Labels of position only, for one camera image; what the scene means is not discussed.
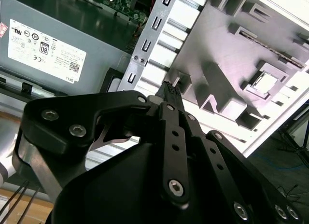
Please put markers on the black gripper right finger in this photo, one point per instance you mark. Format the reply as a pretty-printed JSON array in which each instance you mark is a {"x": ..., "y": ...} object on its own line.
[{"x": 216, "y": 158}]

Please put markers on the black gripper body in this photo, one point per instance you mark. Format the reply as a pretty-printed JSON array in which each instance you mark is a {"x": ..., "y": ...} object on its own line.
[{"x": 108, "y": 190}]

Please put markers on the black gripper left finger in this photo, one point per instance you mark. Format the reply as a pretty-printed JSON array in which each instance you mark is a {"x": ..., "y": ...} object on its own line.
[{"x": 72, "y": 108}]

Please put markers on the silver square CPU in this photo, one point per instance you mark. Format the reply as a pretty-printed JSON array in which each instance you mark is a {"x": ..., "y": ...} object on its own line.
[{"x": 263, "y": 82}]

